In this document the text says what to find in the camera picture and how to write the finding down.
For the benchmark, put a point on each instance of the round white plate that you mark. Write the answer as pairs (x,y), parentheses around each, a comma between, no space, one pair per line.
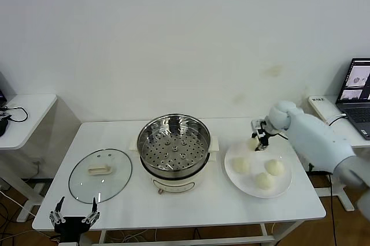
(245,184)

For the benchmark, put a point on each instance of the white table frame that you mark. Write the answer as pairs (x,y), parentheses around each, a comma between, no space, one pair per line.
(216,239)

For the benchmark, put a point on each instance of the open grey laptop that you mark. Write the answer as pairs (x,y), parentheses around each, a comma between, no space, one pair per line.
(357,113)

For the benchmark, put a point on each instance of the white steamed baozi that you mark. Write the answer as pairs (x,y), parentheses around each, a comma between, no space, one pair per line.
(264,181)
(274,167)
(252,143)
(240,166)

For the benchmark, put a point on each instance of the white side table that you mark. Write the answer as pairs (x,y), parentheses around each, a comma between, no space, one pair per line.
(29,119)
(326,107)

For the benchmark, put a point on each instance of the small printed table label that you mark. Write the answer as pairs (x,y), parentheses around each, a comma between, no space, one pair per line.
(318,100)

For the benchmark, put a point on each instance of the open black laptop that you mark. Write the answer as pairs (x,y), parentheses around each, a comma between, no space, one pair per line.
(2,96)

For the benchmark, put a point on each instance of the small usb hub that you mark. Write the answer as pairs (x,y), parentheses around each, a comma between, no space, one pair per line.
(3,115)

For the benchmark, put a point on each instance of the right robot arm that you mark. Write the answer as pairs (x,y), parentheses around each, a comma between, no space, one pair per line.
(318,136)

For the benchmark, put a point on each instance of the glass pot lid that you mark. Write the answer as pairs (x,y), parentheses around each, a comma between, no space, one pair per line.
(86,185)

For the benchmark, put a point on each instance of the white wall power socket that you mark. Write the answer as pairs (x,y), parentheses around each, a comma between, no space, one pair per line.
(37,161)

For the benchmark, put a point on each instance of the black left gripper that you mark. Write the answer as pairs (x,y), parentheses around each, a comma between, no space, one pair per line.
(72,225)

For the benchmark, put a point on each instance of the cream electric cooking pot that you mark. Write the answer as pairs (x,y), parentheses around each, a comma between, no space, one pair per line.
(173,184)

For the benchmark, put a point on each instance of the perforated steel steamer basket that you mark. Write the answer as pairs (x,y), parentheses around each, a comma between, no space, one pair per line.
(162,142)

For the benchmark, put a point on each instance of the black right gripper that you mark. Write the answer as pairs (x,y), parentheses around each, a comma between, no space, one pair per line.
(269,129)

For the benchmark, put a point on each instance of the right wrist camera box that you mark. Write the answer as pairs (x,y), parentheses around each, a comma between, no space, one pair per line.
(255,123)

